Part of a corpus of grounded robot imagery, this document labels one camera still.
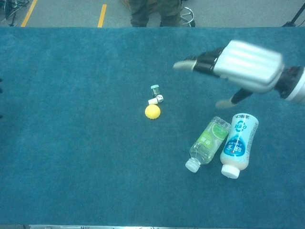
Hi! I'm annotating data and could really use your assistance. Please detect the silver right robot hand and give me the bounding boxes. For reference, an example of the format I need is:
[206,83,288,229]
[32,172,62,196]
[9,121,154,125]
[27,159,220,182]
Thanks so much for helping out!
[173,40,285,110]

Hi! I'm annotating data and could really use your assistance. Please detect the white milky drink bottle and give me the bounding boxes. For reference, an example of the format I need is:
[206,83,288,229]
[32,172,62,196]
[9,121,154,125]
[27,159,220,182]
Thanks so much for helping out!
[219,113,260,179]

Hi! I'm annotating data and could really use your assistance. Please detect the clear bottle green label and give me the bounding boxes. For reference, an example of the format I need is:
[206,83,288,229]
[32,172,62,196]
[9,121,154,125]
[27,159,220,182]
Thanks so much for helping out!
[185,116,232,173]

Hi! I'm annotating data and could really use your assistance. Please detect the black tripod stand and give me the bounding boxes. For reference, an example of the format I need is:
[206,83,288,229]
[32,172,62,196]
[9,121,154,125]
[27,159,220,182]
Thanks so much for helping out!
[282,0,305,28]

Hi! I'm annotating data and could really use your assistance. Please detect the chrome stool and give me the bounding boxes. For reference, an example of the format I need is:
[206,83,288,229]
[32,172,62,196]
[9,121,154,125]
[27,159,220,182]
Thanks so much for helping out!
[180,6,197,28]

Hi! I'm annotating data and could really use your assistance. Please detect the yellow dome ball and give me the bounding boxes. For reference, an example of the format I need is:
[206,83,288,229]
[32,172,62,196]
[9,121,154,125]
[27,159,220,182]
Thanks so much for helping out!
[144,104,162,120]

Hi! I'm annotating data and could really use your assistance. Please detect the person legs olive trousers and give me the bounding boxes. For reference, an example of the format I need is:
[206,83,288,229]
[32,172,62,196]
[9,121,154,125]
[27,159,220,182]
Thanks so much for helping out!
[130,0,182,28]

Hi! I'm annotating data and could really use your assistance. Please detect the teal carpet table cover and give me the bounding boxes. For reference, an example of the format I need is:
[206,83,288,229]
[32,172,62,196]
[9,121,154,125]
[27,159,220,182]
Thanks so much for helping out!
[0,26,305,226]

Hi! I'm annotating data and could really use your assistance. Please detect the long yellow floor tape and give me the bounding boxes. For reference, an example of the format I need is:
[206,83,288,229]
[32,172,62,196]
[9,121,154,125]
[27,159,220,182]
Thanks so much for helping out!
[20,0,39,28]

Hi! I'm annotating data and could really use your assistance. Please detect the metal frame cart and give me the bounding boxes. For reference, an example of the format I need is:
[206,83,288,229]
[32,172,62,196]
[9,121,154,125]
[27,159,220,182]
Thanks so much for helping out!
[0,0,31,27]

